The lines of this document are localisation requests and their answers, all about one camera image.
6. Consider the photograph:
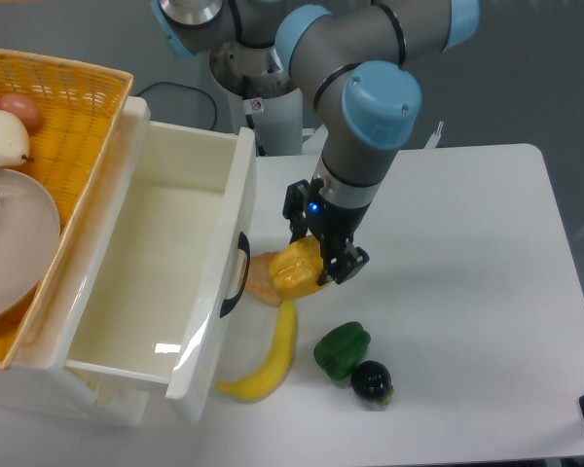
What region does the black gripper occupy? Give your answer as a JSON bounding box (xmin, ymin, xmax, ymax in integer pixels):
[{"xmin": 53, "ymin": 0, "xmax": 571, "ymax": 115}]
[{"xmin": 282, "ymin": 178, "xmax": 370, "ymax": 286}]

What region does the yellow bell pepper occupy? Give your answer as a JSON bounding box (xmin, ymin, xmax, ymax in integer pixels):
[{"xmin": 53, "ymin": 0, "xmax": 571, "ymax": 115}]
[{"xmin": 268, "ymin": 235, "xmax": 326, "ymax": 301}]

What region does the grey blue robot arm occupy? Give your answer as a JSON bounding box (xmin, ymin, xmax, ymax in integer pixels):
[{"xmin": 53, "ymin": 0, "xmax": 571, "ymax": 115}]
[{"xmin": 151, "ymin": 1, "xmax": 480, "ymax": 285}]

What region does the green bell pepper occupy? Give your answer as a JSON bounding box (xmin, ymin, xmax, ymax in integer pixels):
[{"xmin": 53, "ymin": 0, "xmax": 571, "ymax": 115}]
[{"xmin": 313, "ymin": 321, "xmax": 371, "ymax": 380}]

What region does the white upper drawer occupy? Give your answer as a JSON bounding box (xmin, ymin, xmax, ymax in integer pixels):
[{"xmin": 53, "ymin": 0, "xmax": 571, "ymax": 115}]
[{"xmin": 66, "ymin": 123, "xmax": 256, "ymax": 421}]

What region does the white drawer cabinet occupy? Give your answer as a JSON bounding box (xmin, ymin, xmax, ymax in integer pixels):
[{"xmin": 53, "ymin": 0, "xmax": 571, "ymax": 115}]
[{"xmin": 0, "ymin": 97, "xmax": 151, "ymax": 426}]

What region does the toy bread slice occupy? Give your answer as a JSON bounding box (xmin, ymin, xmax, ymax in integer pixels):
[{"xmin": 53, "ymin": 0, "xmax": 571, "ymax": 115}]
[{"xmin": 242, "ymin": 251, "xmax": 282, "ymax": 307}]

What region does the dark purple mangosteen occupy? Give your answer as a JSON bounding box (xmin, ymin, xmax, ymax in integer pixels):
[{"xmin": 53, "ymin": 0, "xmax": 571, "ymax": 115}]
[{"xmin": 350, "ymin": 360, "xmax": 394, "ymax": 406}]

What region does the yellow banana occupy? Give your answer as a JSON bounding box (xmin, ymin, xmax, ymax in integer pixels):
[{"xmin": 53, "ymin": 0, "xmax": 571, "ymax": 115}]
[{"xmin": 215, "ymin": 301, "xmax": 298, "ymax": 403}]

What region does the orange woven basket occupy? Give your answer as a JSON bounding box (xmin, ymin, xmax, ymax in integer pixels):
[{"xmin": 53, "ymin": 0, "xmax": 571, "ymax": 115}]
[{"xmin": 0, "ymin": 49, "xmax": 133, "ymax": 370}]

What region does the pale pink plate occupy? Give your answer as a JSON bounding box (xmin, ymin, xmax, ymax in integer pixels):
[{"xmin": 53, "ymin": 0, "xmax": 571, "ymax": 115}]
[{"xmin": 0, "ymin": 169, "xmax": 60, "ymax": 315}]

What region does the white pear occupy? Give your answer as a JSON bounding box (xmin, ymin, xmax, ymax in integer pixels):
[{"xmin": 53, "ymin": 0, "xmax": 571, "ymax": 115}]
[{"xmin": 0, "ymin": 110, "xmax": 34, "ymax": 167}]

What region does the pink peach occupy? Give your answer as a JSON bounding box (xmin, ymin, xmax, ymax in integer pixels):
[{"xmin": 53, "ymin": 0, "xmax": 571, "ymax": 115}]
[{"xmin": 0, "ymin": 93, "xmax": 44, "ymax": 135}]

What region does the black drawer handle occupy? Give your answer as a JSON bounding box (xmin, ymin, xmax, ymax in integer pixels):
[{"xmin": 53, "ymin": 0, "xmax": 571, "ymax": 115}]
[{"xmin": 219, "ymin": 232, "xmax": 252, "ymax": 319}]

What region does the white metal bracket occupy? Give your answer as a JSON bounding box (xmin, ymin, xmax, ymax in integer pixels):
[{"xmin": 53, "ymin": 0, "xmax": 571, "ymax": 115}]
[{"xmin": 424, "ymin": 121, "xmax": 444, "ymax": 149}]

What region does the black cable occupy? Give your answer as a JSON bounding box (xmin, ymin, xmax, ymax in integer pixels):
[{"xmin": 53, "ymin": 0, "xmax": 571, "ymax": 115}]
[{"xmin": 134, "ymin": 81, "xmax": 219, "ymax": 132}]

